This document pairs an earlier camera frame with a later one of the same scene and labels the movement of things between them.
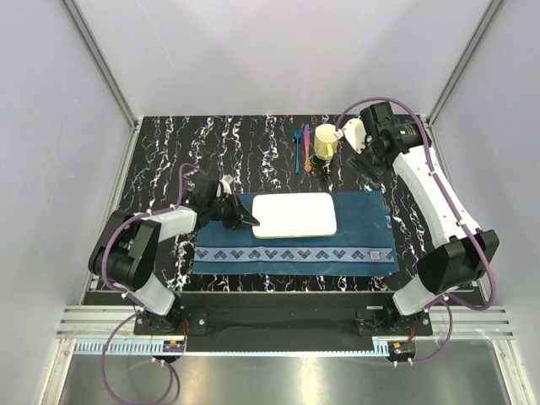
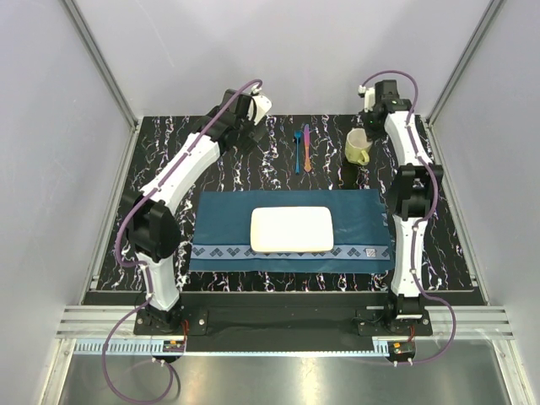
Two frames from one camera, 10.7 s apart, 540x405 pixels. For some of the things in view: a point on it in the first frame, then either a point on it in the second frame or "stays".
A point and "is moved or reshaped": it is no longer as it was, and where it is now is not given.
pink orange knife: x=307 y=167 stays
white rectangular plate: x=288 y=215 is moved or reshaped
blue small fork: x=297 y=133 stays
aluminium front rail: x=448 y=323 stays
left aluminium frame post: x=96 y=51 stays
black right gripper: x=359 y=164 → x=370 y=135
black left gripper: x=239 y=212 → x=247 y=143
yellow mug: x=326 y=142 is moved or reshaped
